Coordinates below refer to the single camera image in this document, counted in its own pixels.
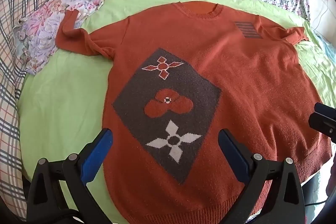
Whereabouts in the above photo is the pastel floral cloth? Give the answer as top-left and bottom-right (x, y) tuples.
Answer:
(13, 0), (105, 75)

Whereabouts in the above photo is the thin dark cable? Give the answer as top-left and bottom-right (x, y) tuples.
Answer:
(312, 0), (330, 31)

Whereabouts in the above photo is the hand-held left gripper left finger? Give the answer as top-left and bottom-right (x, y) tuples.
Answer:
(26, 128), (114, 224)

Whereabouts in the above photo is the light green bed sheet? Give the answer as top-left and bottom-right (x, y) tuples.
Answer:
(18, 0), (336, 224)

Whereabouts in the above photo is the plaid blanket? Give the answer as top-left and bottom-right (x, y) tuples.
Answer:
(0, 0), (87, 219)

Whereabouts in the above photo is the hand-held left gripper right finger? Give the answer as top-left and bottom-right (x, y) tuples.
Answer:
(218, 129), (306, 224)

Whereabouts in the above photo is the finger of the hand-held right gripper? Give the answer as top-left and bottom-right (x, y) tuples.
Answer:
(308, 102), (336, 146)

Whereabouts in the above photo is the orange knit sweater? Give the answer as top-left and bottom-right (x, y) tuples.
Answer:
(56, 1), (333, 224)

